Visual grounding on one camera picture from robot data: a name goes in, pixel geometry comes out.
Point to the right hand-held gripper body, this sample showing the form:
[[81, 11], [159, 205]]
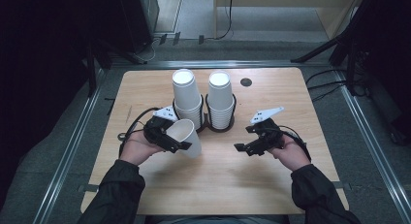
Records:
[[266, 135]]

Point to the black double cup holder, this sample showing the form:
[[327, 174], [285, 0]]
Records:
[[206, 125]]

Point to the stack of white paper cups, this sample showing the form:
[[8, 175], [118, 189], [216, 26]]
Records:
[[186, 91], [220, 98]]

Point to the person's right hand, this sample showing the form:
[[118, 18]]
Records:
[[292, 154]]

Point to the person's left hand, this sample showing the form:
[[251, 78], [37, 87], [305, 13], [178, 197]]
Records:
[[139, 149]]

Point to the black tripod stand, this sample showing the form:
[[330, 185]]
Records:
[[339, 39]]

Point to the grey tape strip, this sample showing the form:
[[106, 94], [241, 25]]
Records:
[[342, 185], [88, 187]]

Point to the metal floor rail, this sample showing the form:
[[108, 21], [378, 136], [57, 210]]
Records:
[[219, 63], [371, 136], [68, 153]]

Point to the dark equipment cabinet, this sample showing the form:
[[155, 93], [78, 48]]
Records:
[[139, 17]]

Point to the black round table grommet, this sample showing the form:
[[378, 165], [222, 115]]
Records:
[[246, 82]]

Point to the dark metal stand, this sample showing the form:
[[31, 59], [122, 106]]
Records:
[[91, 72]]

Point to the single white paper cup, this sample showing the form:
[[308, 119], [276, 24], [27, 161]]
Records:
[[190, 133]]

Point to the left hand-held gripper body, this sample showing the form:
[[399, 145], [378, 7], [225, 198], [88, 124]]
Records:
[[158, 130]]

